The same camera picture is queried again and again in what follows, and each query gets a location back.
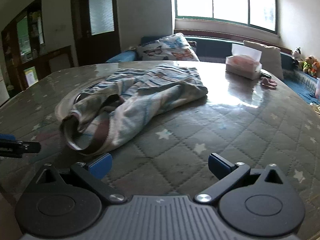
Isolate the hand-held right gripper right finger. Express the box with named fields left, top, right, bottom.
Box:
left=195, top=152, right=288, bottom=204

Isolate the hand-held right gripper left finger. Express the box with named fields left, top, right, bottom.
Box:
left=32, top=152, right=127, bottom=204

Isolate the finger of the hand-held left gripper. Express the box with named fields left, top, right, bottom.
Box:
left=0, top=134, right=41, bottom=158

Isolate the blue striped shirt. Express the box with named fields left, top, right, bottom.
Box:
left=54, top=64, right=209, bottom=156

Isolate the white refrigerator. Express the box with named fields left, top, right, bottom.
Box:
left=0, top=76, right=10, bottom=105

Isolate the yellow paper sign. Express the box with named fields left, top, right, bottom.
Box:
left=24, top=66, right=38, bottom=87

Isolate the dark wooden cabinet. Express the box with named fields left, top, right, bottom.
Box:
left=1, top=0, right=78, bottom=98

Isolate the small pink object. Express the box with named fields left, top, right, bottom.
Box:
left=260, top=77, right=278, bottom=87

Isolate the clear tissue box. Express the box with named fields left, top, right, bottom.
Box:
left=225, top=43, right=263, bottom=80

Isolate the dark green sofa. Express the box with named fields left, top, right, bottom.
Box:
left=105, top=35, right=320, bottom=105

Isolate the beige pillow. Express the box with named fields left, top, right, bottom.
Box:
left=243, top=40, right=285, bottom=81

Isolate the butterfly print pillow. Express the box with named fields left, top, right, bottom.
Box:
left=136, top=32, right=200, bottom=62

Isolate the yellow green plush toy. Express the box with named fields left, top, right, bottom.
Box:
left=301, top=55, right=314, bottom=74

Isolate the orange plush toy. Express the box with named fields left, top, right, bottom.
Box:
left=310, top=60, right=320, bottom=78

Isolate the dark wooden door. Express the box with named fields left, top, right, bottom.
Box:
left=71, top=0, right=120, bottom=67

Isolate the green framed window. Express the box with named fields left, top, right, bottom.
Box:
left=174, top=0, right=279, bottom=34

